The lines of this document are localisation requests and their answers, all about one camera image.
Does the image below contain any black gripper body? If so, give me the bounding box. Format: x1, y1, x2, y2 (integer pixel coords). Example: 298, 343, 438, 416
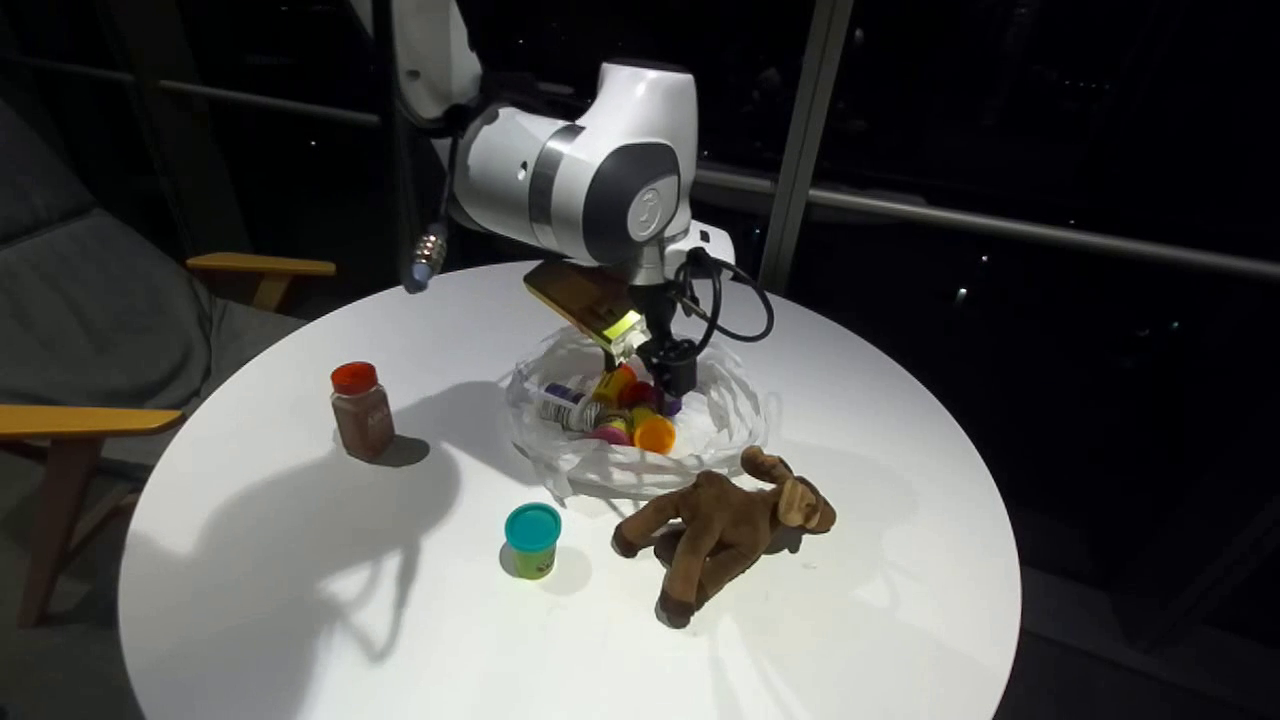
635, 296, 706, 394

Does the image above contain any yellow cup with orange rim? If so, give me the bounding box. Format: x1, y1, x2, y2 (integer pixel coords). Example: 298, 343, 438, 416
628, 409, 685, 460
598, 360, 645, 409

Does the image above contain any brown plush animal toy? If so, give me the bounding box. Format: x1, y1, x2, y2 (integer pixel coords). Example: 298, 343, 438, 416
609, 446, 845, 631

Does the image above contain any green cup with teal lid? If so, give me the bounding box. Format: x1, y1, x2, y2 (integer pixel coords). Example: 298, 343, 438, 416
500, 502, 568, 586

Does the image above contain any spice jar with red lid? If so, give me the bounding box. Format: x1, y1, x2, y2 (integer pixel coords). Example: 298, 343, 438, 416
326, 355, 399, 466

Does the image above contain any clear plastic bag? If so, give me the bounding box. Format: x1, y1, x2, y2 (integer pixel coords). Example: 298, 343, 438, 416
494, 324, 775, 522

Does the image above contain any wooden armchair with grey cushion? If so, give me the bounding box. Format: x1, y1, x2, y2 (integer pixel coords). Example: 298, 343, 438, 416
0, 94, 343, 631

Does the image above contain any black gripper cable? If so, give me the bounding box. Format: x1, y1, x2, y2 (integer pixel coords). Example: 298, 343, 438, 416
667, 243, 779, 355

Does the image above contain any wrist camera on wooden plate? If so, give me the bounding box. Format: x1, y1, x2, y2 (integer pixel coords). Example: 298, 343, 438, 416
521, 256, 660, 360

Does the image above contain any hanging cable with grey connector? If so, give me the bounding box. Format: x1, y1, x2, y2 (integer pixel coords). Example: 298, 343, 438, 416
396, 117, 458, 296

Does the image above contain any dark window post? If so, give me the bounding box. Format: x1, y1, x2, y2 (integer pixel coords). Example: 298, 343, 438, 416
363, 0, 430, 277

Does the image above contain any horizontal window rail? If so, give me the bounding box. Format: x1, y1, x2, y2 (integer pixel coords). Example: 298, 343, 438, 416
0, 53, 1280, 285

